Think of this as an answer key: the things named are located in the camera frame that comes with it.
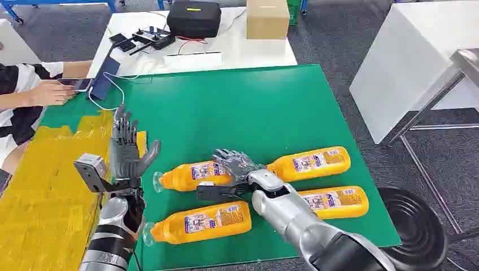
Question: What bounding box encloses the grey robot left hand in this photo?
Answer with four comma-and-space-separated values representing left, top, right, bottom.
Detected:
109, 104, 162, 181

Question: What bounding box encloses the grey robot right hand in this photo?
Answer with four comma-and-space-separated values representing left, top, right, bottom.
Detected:
212, 148, 267, 185

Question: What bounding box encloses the person's hand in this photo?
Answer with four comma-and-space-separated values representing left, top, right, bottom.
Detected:
28, 80, 80, 108

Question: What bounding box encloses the smartphone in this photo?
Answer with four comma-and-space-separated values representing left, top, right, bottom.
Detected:
58, 77, 93, 93

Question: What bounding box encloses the orange drink bottle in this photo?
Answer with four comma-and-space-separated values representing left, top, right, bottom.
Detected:
153, 160, 233, 194
142, 201, 252, 247
267, 146, 352, 183
298, 186, 370, 220

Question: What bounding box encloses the person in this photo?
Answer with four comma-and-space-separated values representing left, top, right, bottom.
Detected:
0, 42, 80, 176

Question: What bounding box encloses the green mat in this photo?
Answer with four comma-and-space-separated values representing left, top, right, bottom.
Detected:
40, 64, 402, 271

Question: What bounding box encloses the dark blue tablet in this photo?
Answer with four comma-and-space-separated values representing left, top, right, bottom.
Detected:
89, 56, 121, 101

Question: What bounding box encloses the small white table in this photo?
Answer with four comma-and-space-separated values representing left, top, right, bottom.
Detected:
0, 19, 42, 67

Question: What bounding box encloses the black phone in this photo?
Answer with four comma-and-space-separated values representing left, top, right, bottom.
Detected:
109, 33, 137, 53

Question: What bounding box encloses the black remote controller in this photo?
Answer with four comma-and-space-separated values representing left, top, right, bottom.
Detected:
129, 26, 176, 56

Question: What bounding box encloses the brown cardboard box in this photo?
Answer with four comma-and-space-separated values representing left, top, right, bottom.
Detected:
246, 0, 291, 41

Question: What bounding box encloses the black carrying case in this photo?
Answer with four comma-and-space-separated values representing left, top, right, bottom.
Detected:
167, 1, 222, 39

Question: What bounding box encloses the green crate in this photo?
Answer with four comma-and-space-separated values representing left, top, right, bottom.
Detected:
286, 0, 303, 26

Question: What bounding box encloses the black round stool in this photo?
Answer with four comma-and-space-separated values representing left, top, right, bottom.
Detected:
376, 186, 449, 271

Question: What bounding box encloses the large white table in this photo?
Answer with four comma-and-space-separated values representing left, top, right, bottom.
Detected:
349, 0, 479, 146

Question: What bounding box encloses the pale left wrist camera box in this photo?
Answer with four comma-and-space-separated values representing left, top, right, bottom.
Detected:
73, 153, 110, 193

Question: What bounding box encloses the white cable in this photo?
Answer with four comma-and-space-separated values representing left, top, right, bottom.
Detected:
88, 71, 154, 112

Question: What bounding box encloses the blue metal frame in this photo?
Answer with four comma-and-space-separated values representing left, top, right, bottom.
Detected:
0, 0, 117, 25

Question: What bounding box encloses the red cable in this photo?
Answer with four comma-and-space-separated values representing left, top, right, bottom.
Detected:
176, 35, 209, 55

